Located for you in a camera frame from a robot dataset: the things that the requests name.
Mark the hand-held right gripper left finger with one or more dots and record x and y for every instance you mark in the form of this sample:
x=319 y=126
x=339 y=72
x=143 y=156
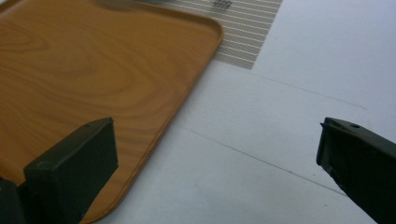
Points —
x=73 y=168

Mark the striped grey placemat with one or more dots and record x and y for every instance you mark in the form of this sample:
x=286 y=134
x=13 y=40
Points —
x=246 y=31

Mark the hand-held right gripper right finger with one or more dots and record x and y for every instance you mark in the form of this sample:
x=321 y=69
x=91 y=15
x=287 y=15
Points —
x=362 y=165

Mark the wood-grain serving tray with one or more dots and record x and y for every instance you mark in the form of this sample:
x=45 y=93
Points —
x=93 y=71

